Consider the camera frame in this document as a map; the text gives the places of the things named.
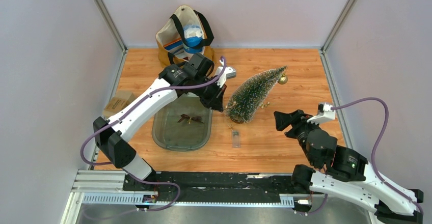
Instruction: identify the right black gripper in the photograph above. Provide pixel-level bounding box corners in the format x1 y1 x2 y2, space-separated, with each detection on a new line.
272 109 320 167

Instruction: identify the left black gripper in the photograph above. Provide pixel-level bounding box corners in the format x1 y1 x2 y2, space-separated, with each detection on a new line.
192 76 227 113

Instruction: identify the gold bead garland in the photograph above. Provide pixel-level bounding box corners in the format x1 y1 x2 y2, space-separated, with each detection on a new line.
259 102 271 109

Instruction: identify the brown ribbon bow ornament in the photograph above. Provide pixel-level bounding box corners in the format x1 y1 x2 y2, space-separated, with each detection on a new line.
177 114 204 124

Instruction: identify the small frosted christmas tree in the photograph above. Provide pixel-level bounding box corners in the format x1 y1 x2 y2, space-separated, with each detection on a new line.
225 66 287 124

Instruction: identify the gold bell ornament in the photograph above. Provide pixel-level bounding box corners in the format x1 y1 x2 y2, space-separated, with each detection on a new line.
277 74 288 85

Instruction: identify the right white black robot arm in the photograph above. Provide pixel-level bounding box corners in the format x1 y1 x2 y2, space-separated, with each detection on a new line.
274 108 423 223

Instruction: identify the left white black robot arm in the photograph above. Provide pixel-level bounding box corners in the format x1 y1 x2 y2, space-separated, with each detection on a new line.
90 53 235 191

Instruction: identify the clear plastic battery box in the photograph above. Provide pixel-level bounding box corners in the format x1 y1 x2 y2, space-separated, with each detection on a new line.
232 130 241 148

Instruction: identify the clear glass tray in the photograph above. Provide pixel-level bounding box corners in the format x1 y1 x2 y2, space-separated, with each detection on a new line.
152 94 212 152

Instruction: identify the blue white bottle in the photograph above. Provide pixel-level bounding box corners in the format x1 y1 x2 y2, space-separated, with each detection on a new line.
183 21 204 58

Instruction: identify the yellow canvas tote bag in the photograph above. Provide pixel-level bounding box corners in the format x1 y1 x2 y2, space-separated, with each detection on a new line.
155 5 214 67

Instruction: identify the cardboard wrapped felt pads pack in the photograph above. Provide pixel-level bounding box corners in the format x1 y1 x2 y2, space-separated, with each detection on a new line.
102 90 136 119

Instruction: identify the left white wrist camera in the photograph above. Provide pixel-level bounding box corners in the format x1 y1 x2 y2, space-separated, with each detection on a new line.
215 66 237 88

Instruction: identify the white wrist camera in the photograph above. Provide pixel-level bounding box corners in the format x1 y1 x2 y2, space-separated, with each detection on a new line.
215 66 237 88
307 102 336 125

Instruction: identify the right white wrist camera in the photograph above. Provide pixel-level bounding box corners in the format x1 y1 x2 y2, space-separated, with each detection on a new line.
307 102 336 125

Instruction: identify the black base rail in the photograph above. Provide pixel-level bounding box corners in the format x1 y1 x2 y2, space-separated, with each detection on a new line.
122 172 310 203

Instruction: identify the aluminium frame rail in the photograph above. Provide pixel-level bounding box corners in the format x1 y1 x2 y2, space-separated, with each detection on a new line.
69 170 381 207

